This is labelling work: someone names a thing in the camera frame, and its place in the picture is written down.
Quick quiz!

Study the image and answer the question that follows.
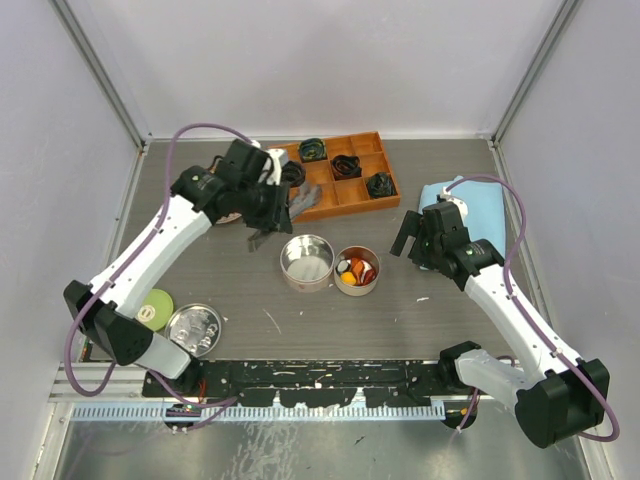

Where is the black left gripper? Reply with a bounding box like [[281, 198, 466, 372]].
[[238, 177, 293, 234]]

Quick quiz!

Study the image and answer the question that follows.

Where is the red sausage piece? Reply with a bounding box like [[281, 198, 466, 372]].
[[360, 262, 378, 286]]

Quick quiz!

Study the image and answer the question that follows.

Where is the tall pink lunch tin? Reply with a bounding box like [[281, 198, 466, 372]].
[[280, 234, 335, 293]]

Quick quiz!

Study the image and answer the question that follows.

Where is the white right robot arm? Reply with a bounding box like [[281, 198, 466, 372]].
[[390, 200, 610, 448]]

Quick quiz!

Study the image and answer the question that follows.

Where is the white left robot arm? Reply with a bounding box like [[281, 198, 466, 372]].
[[63, 140, 292, 396]]

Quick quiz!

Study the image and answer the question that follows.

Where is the short pink lunch tin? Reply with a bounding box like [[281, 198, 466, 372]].
[[333, 246, 381, 297]]

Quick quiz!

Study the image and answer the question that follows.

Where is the brown patterned food plate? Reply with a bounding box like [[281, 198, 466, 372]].
[[216, 212, 242, 225]]

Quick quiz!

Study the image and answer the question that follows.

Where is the dark seaweed roll right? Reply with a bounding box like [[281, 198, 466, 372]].
[[366, 172, 397, 199]]

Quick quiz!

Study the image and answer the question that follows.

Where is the dark seaweed roll back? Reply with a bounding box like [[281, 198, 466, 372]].
[[298, 137, 327, 163]]

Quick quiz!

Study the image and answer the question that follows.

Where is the wooden compartment tray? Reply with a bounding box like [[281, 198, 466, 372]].
[[296, 131, 402, 223]]

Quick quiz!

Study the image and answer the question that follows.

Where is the folded light blue cloth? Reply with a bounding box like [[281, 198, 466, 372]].
[[448, 180, 507, 260]]

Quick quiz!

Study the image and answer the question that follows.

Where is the dark seaweed roll centre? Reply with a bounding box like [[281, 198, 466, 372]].
[[331, 154, 362, 180]]

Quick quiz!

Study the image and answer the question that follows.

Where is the round metal lid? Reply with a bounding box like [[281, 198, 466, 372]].
[[164, 303, 222, 358]]

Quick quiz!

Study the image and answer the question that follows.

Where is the green object behind lid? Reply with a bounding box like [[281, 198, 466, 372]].
[[136, 289, 174, 332]]

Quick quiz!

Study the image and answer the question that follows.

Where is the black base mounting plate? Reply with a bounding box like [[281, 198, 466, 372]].
[[167, 360, 472, 408]]

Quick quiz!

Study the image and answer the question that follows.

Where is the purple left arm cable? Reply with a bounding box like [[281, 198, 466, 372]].
[[64, 123, 264, 432]]

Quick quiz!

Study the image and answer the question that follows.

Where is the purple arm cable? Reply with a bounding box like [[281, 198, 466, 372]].
[[439, 172, 621, 444], [64, 123, 264, 432]]

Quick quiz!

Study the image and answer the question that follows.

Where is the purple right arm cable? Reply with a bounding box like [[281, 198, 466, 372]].
[[439, 172, 621, 444]]

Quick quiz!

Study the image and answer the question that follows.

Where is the aluminium frame rail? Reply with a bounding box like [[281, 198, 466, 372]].
[[48, 362, 146, 403]]

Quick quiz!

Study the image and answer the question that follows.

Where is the white slotted cable duct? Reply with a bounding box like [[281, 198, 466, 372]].
[[70, 401, 446, 422]]

